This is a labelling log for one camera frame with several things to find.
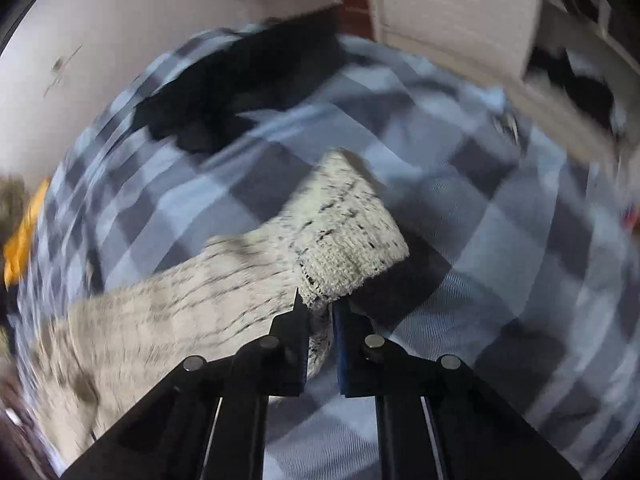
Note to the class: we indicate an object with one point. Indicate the white wall hook bracket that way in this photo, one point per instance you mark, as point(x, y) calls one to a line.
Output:
point(58, 70)

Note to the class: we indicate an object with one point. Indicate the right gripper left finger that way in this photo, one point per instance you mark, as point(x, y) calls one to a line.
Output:
point(206, 419)

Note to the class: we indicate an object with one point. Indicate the blue grey checkered bedsheet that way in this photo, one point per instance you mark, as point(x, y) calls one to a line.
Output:
point(518, 263)

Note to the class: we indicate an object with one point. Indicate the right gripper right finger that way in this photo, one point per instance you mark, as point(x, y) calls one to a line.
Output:
point(436, 419)

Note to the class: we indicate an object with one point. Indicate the black garment on bed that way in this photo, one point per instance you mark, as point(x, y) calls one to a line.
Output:
point(206, 107)

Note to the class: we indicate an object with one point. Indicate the cream plaid tweed shirt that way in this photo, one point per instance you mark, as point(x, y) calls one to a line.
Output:
point(97, 361)

